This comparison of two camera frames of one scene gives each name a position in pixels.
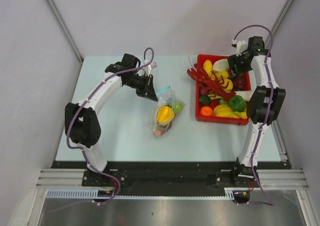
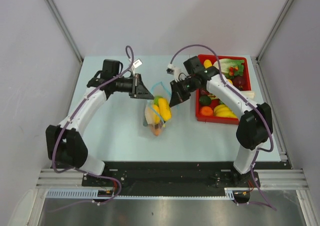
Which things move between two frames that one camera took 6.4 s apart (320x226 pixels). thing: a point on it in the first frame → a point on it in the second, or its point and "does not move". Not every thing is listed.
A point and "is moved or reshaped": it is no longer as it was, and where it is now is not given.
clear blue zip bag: [166, 105] is moved or reshaped
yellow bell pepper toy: [165, 114] is moved or reshaped
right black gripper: [233, 60] → [178, 95]
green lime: [178, 106] → [156, 99]
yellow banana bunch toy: [224, 110] does not move
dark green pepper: [205, 100] does not move
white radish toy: [221, 65] → [249, 94]
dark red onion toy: [239, 81] does not move
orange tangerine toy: [206, 110] does not move
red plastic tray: [223, 95] does not move
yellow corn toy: [208, 67] does not move
